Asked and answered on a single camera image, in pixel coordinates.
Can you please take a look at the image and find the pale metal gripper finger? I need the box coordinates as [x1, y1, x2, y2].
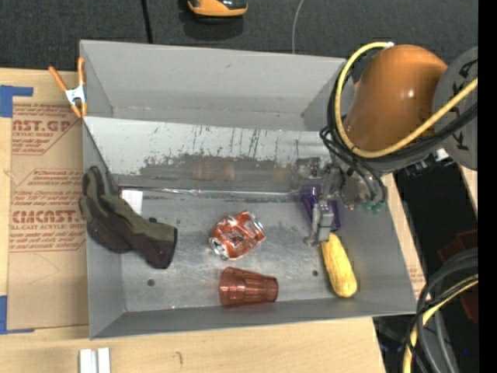
[321, 207, 336, 245]
[303, 203, 324, 248]

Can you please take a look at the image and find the purple clear plastic object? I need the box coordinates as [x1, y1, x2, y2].
[299, 183, 343, 232]

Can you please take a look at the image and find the yellow corn cob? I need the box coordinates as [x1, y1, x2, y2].
[320, 232, 359, 299]

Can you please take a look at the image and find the crushed orange drink can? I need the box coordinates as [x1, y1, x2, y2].
[208, 210, 268, 262]

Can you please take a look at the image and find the red-brown clear plastic cup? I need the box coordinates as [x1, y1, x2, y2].
[218, 267, 280, 309]

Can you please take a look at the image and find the grey metal bin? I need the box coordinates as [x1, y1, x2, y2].
[78, 40, 419, 340]

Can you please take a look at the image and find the white flat square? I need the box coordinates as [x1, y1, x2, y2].
[121, 190, 144, 214]

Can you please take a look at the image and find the dark green and brown cloth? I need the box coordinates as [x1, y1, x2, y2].
[78, 165, 179, 270]

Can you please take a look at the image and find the brown cardboard board, red print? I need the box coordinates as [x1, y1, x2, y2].
[0, 67, 91, 334]

